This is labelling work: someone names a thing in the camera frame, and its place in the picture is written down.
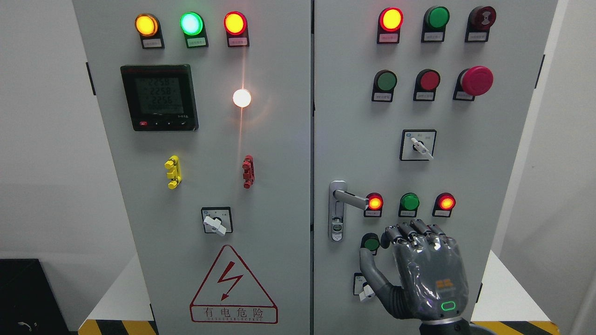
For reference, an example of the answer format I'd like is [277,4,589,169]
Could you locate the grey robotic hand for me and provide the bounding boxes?
[359,219,469,326]

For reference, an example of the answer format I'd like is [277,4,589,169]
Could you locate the silver door handle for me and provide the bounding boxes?
[328,180,369,242]

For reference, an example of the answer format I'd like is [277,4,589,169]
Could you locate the grey right cabinet door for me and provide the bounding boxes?
[313,0,558,335]

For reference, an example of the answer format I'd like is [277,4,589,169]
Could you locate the grey cabinet door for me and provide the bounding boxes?
[73,0,312,335]
[313,0,558,335]

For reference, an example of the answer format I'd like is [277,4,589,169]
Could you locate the grey left cabinet door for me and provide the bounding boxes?
[73,0,312,335]

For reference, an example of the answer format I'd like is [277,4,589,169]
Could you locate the green button lower left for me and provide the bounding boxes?
[360,233,380,256]

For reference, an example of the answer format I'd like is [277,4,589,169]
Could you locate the green button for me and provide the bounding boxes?
[360,233,380,256]
[421,6,450,43]

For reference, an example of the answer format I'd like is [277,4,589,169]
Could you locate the red lit lamp middle right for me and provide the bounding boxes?
[432,193,456,218]

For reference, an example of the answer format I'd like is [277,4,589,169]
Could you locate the green lamp middle centre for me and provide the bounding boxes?
[398,193,420,218]

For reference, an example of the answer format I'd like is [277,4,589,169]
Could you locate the red lit lamp middle left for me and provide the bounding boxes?
[363,193,383,218]

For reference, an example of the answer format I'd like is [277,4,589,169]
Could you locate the red button second row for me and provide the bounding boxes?
[413,69,440,101]

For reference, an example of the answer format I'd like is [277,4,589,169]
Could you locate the red emergency stop button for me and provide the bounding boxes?
[453,66,494,101]

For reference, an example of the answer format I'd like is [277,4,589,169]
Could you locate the green button second row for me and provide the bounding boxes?
[371,70,398,102]

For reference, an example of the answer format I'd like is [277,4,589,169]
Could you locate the red electric hazard sign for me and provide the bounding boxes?
[190,245,278,324]

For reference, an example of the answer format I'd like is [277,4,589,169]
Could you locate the red terminal connector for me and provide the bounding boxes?
[241,155,255,189]

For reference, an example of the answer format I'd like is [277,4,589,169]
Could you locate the green button right top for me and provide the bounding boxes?
[421,6,450,43]

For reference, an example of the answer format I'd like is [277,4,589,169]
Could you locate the red lit lamp right top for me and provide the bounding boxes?
[377,7,404,44]

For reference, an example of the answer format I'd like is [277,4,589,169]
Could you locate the white lit indicator lamp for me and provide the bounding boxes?
[232,88,252,108]

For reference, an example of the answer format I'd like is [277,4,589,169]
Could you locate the dark red buzzer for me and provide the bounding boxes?
[465,6,496,43]

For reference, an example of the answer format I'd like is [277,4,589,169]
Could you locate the yellow terminal connector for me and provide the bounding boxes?
[164,155,182,189]

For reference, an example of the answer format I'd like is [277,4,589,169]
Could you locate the red lit indicator lamp left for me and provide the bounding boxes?
[223,11,250,47]

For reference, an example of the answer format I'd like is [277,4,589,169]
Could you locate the black digital power meter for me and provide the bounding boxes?
[121,64,198,132]

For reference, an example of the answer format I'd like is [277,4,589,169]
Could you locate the green lit indicator lamp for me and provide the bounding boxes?
[180,12,209,48]

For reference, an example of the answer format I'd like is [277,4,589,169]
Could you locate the yellow indicator lamp top left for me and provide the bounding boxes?
[135,13,165,49]

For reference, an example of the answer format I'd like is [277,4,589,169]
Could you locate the black box lower left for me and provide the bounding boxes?
[0,259,69,335]

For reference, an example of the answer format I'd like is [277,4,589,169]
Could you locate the white selector switch bottom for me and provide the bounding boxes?
[353,272,375,302]

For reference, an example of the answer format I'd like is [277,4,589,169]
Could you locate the white lever selector switch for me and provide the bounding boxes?
[400,129,438,161]

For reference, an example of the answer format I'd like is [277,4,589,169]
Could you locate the left door selector switch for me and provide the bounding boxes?
[201,207,233,237]

